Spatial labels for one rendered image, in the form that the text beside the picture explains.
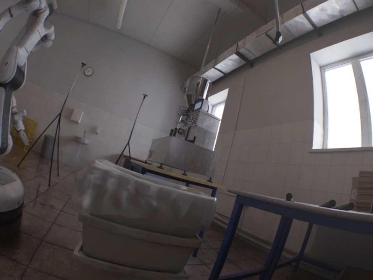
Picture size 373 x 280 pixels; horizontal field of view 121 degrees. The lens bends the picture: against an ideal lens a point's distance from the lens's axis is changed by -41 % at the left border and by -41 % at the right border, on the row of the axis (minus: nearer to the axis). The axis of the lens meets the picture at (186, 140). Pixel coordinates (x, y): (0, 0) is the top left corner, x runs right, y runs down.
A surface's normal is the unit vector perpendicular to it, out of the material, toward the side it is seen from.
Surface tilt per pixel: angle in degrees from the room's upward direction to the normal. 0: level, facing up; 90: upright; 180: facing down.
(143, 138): 90
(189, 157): 90
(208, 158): 90
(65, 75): 90
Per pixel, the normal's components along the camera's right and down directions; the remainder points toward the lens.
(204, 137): 0.44, -0.06
